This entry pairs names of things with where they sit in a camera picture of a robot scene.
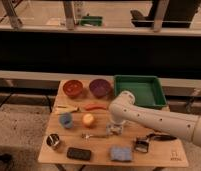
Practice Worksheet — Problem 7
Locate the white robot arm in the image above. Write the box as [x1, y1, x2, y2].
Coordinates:
[109, 91, 201, 147]

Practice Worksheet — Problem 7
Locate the yellow apple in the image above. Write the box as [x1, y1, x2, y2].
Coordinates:
[82, 113, 95, 127]

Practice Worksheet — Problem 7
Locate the red chili pepper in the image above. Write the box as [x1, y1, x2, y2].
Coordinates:
[83, 104, 107, 111]

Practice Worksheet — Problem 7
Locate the metal fork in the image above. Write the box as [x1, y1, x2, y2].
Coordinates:
[81, 134, 109, 139]

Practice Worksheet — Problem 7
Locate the blue folded cloth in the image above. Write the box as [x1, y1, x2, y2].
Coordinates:
[110, 146, 132, 162]

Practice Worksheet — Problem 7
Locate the purple bowl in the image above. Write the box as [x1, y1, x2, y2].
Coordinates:
[89, 79, 112, 98]

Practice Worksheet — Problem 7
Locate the wooden table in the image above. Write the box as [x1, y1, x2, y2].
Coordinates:
[38, 80, 188, 167]

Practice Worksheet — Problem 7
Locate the blue cup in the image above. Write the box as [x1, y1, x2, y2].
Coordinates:
[59, 113, 73, 129]

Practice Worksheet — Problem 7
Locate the green plastic tray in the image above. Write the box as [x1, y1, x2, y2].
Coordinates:
[114, 75, 167, 109]

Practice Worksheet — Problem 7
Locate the black rectangular sponge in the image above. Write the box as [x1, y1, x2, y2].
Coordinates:
[67, 147, 91, 161]

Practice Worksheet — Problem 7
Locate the orange bowl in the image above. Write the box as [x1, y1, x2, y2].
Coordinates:
[63, 80, 83, 98]

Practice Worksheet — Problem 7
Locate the yellow banana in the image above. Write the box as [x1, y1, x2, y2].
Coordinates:
[54, 107, 79, 114]

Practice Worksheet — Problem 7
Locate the metal cup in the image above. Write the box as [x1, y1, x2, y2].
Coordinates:
[46, 134, 60, 149]

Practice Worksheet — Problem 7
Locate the green box on shelf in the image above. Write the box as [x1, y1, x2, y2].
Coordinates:
[80, 15, 103, 26]

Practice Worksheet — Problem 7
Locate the black handled peeler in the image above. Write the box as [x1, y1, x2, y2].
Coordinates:
[133, 133, 176, 153]

